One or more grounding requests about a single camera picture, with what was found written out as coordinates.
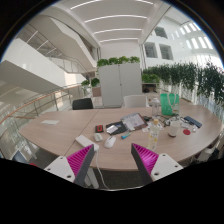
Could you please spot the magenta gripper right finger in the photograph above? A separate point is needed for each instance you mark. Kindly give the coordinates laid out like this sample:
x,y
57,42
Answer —
x,y
153,166

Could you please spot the white office chair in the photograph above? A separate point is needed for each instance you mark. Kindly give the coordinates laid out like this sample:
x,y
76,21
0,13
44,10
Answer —
x,y
134,101

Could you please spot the black notebook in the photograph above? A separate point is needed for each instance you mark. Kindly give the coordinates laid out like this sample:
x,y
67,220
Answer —
x,y
116,128

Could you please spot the small black red box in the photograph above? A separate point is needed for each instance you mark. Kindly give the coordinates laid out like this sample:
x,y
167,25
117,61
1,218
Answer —
x,y
99,129

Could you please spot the red round coaster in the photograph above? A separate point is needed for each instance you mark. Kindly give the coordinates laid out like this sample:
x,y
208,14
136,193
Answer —
x,y
186,132

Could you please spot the white paper sheet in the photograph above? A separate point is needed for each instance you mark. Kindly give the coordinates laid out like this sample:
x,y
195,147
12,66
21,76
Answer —
x,y
50,122

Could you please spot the clear bottle near bag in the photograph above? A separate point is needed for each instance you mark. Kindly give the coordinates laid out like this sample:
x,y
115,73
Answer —
x,y
155,107

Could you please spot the dark smartphone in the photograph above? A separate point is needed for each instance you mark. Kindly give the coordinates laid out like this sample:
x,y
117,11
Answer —
x,y
193,121

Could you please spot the black office chair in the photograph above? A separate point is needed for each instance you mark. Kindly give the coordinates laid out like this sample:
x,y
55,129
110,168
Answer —
x,y
81,104

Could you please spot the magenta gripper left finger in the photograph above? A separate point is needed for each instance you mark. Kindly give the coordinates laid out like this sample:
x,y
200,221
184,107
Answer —
x,y
74,167

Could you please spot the clear plastic water bottle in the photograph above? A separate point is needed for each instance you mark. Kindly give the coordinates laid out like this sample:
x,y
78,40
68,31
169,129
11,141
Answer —
x,y
154,130

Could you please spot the tablet with papers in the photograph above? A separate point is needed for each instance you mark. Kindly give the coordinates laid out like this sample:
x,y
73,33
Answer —
x,y
134,121

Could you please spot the white paper cup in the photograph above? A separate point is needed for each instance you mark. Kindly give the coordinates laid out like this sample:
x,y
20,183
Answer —
x,y
173,129

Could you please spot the blue marker pen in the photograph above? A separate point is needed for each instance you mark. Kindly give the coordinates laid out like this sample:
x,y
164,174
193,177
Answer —
x,y
125,136

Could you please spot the white cabinet with plants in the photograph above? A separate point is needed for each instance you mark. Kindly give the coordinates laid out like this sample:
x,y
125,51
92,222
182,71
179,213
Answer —
x,y
119,77

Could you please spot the small white device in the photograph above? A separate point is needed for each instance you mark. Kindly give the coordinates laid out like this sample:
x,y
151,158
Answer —
x,y
98,137

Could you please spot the white computer mouse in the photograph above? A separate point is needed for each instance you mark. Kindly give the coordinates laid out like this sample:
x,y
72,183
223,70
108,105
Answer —
x,y
109,142

